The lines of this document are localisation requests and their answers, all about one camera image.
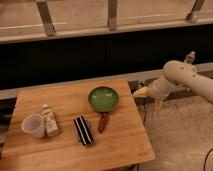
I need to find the metal railing post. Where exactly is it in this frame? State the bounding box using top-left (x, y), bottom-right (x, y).
top-left (36, 0), bottom-right (56, 36)
top-left (107, 0), bottom-right (117, 30)
top-left (186, 0), bottom-right (205, 23)

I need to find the small white figurine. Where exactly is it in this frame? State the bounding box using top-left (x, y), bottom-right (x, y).
top-left (184, 51), bottom-right (195, 64)

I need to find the translucent plastic cup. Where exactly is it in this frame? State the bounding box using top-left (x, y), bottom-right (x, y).
top-left (21, 114), bottom-right (46, 138)

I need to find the metal railing post right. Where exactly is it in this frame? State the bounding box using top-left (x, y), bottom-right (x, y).
top-left (186, 0), bottom-right (205, 23)

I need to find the black white striped cloth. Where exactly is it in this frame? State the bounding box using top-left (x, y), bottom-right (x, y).
top-left (74, 116), bottom-right (93, 146)

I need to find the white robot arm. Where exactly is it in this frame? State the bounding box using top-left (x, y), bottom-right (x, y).
top-left (133, 60), bottom-right (213, 104)

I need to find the metal railing post left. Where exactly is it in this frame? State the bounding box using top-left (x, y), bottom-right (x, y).
top-left (36, 0), bottom-right (56, 36)

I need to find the metal railing post middle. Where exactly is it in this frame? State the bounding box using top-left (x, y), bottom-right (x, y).
top-left (107, 0), bottom-right (117, 30)

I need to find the red chili pepper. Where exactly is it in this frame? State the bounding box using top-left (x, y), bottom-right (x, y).
top-left (98, 113), bottom-right (109, 133)

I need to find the white plastic bottle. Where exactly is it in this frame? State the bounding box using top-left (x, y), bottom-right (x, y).
top-left (42, 104), bottom-right (59, 137)

